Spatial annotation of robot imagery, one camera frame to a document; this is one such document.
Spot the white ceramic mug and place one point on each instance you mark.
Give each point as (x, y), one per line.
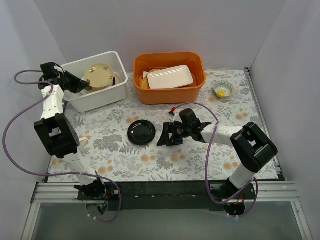
(83, 141)

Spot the white plastic bin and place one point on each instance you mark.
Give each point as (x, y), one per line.
(85, 102)

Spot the tan round plate in bin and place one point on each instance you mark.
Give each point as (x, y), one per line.
(144, 83)

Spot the white rectangular tray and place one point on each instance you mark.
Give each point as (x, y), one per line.
(170, 78)

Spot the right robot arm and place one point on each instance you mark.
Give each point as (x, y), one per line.
(251, 144)

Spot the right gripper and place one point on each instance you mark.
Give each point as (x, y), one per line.
(170, 134)

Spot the pink plate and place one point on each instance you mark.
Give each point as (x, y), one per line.
(117, 79)

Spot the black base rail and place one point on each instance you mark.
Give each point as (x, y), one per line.
(157, 195)

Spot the beige plate with red marks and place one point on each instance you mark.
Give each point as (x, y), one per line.
(99, 75)

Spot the patterned small bowl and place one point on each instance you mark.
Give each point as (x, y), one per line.
(223, 88)

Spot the orange plastic bin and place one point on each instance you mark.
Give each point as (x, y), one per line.
(163, 60)

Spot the black small plate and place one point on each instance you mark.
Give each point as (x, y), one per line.
(141, 132)

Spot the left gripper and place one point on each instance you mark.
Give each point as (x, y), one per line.
(74, 83)

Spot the floral table mat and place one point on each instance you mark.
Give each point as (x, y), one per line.
(113, 156)

